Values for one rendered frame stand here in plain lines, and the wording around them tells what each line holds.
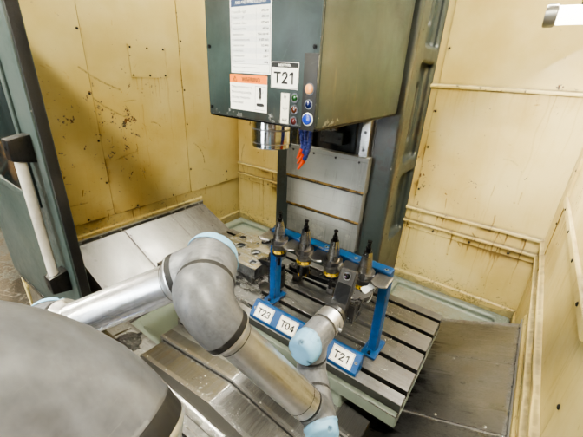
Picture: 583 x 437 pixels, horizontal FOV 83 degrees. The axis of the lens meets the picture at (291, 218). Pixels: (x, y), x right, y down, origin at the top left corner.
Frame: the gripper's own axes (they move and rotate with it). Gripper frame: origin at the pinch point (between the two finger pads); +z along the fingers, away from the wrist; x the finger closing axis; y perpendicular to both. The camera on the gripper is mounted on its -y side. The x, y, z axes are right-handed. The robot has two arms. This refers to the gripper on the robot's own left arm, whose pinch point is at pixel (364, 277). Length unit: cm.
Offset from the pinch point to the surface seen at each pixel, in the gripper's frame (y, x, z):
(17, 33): -63, -82, -48
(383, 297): 6.3, 6.4, 2.3
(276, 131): -36, -47, 13
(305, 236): -7.6, -21.3, -2.2
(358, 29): -69, -21, 18
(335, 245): -8.2, -10.3, -2.1
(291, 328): 26.0, -19.7, -9.5
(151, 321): 59, -95, -21
